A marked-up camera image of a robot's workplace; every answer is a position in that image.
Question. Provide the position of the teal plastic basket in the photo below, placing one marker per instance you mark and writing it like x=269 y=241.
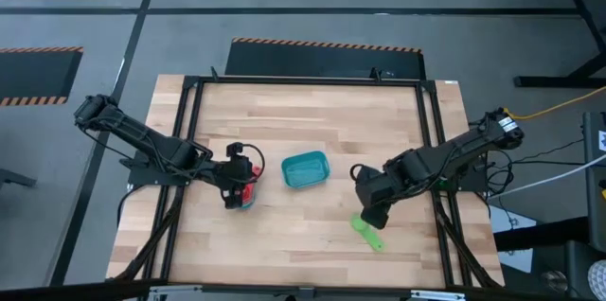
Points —
x=305 y=170

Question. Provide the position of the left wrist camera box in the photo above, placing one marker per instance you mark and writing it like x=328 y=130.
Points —
x=235 y=150

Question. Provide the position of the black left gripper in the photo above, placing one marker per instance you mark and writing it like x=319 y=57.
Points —
x=232 y=173

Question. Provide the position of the black mat with hazard stripe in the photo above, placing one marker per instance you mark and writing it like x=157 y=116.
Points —
x=322 y=62
x=33 y=76

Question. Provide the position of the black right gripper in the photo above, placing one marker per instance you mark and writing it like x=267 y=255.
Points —
x=376 y=187

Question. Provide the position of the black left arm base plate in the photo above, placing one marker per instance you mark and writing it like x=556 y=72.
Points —
x=142 y=175

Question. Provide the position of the black floor stand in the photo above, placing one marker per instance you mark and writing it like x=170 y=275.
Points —
x=573 y=22

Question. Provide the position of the red measuring cup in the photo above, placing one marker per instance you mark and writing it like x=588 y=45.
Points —
x=249 y=193

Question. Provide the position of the green measuring cup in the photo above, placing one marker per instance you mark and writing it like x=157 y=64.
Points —
x=371 y=239

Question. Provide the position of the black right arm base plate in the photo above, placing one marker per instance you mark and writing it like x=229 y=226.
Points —
x=478 y=180

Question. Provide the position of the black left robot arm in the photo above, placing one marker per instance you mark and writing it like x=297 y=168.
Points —
x=137 y=133

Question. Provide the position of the black aluminium table frame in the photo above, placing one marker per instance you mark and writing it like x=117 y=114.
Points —
x=308 y=80

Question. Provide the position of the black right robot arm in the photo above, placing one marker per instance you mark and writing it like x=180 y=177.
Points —
x=454 y=147

